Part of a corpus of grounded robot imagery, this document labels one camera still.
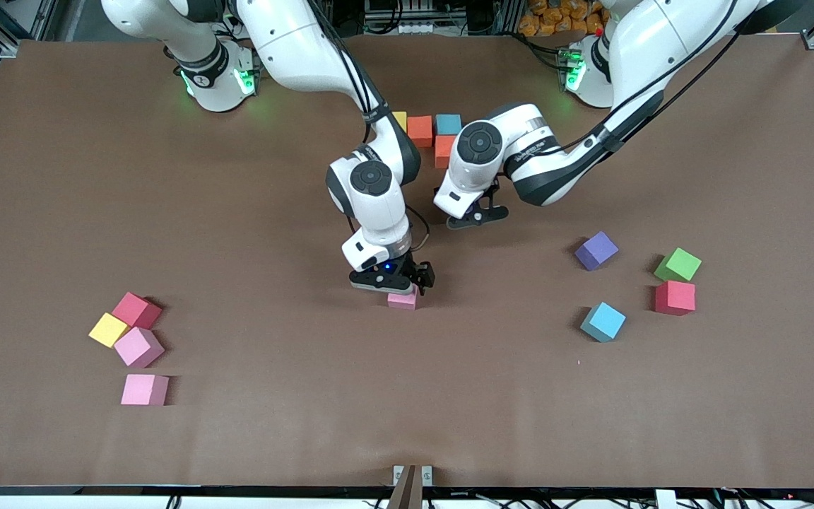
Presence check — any pink foam cube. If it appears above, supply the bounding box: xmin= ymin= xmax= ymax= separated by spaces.
xmin=113 ymin=327 xmax=165 ymax=369
xmin=387 ymin=283 xmax=419 ymax=311
xmin=121 ymin=374 xmax=170 ymax=406

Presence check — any small metal mounting bracket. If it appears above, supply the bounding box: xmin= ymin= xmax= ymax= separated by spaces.
xmin=392 ymin=464 xmax=433 ymax=509

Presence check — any purple foam cube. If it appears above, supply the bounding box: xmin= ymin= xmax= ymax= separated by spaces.
xmin=574 ymin=231 xmax=620 ymax=271

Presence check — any white socket strip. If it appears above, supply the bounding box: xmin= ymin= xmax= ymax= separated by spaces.
xmin=379 ymin=20 xmax=437 ymax=36

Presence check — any bag of orange items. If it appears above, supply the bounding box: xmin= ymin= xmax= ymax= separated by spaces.
xmin=518 ymin=0 xmax=609 ymax=37

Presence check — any crimson foam cube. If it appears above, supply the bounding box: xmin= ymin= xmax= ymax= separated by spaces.
xmin=112 ymin=292 xmax=163 ymax=330

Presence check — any green foam cube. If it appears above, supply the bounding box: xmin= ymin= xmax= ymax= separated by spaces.
xmin=654 ymin=247 xmax=702 ymax=283

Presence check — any red foam cube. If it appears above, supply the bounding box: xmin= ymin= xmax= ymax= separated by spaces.
xmin=654 ymin=280 xmax=697 ymax=316

